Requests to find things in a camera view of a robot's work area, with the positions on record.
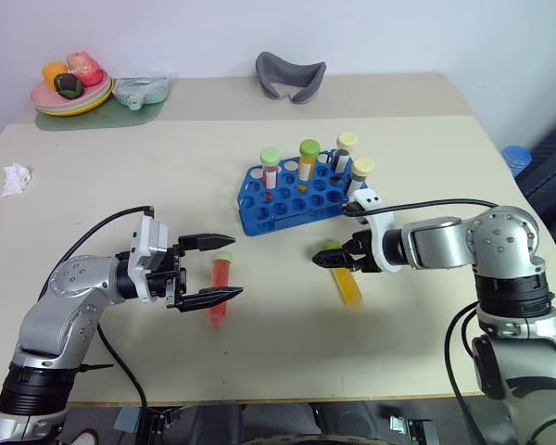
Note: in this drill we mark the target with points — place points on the clear bag with green contents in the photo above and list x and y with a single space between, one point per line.
141 90

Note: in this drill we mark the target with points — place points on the orange-red tube with green cap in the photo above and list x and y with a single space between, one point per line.
220 273

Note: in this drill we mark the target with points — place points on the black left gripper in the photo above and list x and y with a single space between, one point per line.
175 269

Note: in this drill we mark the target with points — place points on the yellow tube with green cap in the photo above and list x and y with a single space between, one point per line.
309 153
348 287

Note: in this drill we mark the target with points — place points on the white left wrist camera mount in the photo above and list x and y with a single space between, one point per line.
148 241

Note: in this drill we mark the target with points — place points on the grey foam face cushion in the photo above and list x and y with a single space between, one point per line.
271 76

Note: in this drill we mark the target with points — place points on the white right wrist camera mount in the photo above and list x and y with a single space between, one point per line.
377 222

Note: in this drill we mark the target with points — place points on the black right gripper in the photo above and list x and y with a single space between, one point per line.
363 252

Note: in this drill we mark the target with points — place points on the blue test tube rack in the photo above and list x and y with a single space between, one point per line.
287 208

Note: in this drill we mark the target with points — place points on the dark tube with yellow cap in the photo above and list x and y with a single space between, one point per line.
362 169

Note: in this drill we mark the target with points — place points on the blue bottle cap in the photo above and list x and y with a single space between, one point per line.
516 160

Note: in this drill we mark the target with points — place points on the silver metal bracket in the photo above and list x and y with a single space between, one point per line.
405 426

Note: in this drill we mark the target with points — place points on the pale green plate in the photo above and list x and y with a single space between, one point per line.
99 99

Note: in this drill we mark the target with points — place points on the brown and green toy fruit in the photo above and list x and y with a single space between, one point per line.
68 85

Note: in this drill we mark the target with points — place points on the white shoe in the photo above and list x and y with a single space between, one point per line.
84 438

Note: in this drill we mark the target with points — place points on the pink plate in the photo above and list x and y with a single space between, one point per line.
44 95

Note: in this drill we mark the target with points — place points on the white-labelled red tube green cap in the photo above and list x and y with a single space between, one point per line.
269 160

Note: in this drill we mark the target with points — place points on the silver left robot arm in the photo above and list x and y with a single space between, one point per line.
69 287

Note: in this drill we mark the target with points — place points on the green table mat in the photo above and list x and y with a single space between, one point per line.
120 118

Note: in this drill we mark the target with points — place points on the yellow plate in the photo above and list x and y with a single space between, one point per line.
90 108

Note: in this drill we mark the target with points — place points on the black chair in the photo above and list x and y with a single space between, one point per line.
553 157

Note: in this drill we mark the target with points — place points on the red-black tube with yellow cap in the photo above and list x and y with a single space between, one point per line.
345 141

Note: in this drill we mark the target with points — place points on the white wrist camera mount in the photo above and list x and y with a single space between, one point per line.
148 241
377 222

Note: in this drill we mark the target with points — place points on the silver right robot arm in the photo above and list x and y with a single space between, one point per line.
435 241

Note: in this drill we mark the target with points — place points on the pink-red toy apple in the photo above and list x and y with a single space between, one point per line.
85 69

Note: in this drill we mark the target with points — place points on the crumpled white paper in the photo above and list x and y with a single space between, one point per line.
16 178

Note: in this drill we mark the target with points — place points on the black zip tie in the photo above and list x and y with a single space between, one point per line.
95 367

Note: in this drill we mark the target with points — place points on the orange toy fruit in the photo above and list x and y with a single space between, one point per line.
53 72

